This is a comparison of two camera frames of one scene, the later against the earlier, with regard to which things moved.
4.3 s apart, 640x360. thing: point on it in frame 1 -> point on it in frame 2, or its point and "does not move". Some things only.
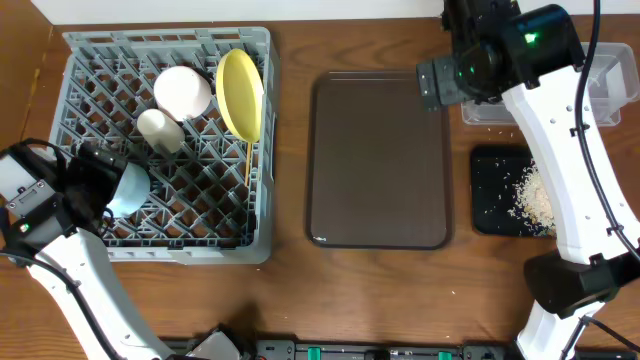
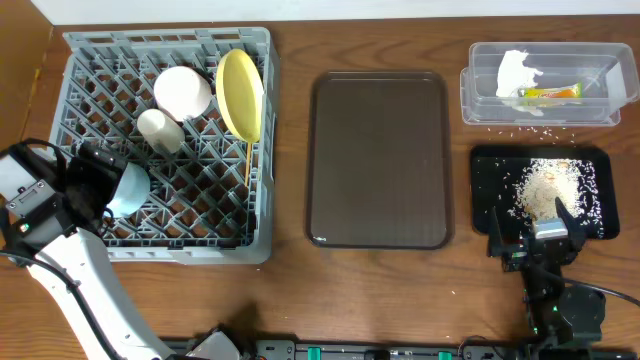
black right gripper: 437,84 -> 537,247
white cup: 166,133 does not move
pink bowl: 182,92 does not move
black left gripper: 100,181 does not move
